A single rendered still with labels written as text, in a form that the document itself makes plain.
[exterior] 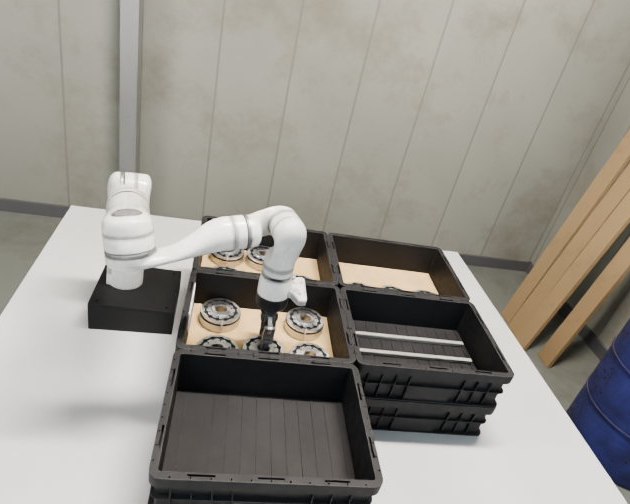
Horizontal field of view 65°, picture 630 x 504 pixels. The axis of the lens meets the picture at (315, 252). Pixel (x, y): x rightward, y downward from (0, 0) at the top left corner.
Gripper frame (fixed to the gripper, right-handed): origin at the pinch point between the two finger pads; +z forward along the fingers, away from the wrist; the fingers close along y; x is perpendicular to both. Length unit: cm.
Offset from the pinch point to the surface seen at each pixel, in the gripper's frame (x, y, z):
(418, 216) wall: 114, -200, 54
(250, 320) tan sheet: -3.1, -10.9, 4.0
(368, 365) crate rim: 22.8, 12.4, -5.7
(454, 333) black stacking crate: 57, -15, 4
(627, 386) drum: 158, -41, 43
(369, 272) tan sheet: 36, -42, 4
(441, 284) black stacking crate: 58, -35, 1
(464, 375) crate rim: 46.6, 12.3, -5.1
